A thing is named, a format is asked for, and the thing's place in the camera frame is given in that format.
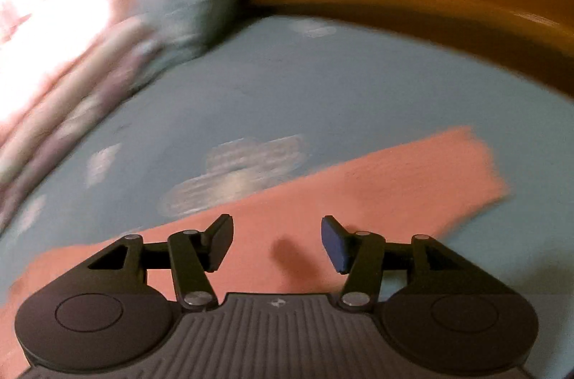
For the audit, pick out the blue patterned bed sheet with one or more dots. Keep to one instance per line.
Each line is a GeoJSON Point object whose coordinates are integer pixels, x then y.
{"type": "Point", "coordinates": [312, 93]}

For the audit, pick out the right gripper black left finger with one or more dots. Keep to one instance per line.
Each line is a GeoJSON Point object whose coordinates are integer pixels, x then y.
{"type": "Point", "coordinates": [120, 270]}

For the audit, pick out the floral folded quilt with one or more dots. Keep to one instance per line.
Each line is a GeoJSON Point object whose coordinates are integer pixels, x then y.
{"type": "Point", "coordinates": [78, 102]}

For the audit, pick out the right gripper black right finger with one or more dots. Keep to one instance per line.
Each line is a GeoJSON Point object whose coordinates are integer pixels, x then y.
{"type": "Point", "coordinates": [363, 257]}

